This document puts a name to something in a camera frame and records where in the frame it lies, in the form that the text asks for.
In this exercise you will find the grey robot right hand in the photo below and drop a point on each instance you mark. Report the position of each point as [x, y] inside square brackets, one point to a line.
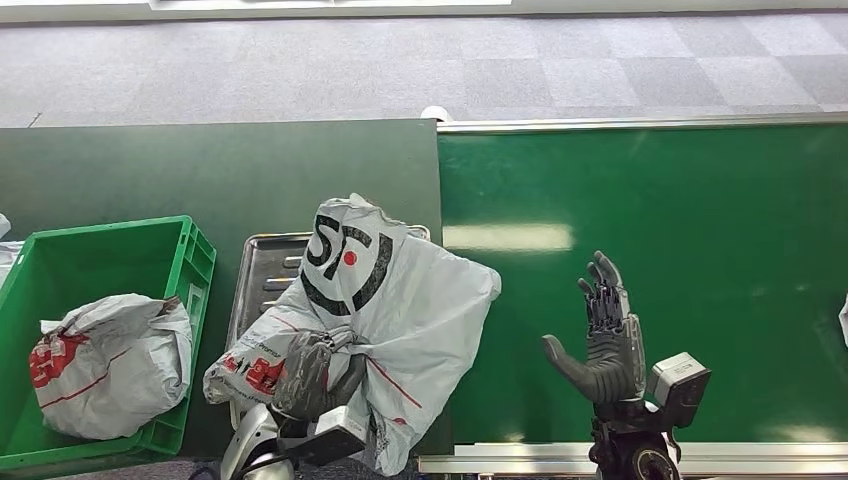
[613, 364]

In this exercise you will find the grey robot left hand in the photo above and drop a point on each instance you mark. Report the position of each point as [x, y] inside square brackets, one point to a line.
[308, 378]

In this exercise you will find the grey courier bag black logo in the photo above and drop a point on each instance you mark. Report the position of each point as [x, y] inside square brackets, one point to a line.
[424, 318]

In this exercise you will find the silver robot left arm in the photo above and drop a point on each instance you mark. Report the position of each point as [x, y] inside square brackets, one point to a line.
[255, 444]

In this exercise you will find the green conveyor belt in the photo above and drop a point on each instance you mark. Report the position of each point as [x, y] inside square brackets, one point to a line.
[662, 199]

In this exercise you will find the white conveyor roller end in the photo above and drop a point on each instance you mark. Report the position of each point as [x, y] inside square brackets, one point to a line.
[435, 112]

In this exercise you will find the electronic scale with steel tray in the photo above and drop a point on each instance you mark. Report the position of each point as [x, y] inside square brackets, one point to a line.
[265, 272]

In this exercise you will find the crumpled grey red-print courier bag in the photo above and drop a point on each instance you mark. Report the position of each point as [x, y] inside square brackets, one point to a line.
[109, 371]

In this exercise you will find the white courier bag edge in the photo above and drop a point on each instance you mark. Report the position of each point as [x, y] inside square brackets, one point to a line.
[844, 321]

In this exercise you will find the dark green table board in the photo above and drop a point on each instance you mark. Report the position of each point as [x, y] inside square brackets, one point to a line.
[199, 166]

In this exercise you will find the green plastic crate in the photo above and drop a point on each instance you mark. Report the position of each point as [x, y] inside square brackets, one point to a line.
[99, 262]

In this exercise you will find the white plastic bag scrap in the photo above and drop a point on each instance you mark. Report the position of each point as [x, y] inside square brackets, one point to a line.
[2, 225]
[8, 260]

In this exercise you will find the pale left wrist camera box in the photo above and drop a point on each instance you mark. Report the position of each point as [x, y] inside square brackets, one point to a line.
[331, 434]

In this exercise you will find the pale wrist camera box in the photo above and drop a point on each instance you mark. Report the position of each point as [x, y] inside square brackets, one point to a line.
[331, 434]
[681, 387]

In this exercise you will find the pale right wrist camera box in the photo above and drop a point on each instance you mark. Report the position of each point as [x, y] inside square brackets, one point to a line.
[681, 387]

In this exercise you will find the wide silver conveyor side rail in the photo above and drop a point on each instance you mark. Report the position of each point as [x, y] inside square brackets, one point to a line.
[517, 458]

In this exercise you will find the thin silver conveyor side rail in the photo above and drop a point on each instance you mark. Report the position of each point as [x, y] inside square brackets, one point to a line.
[636, 122]

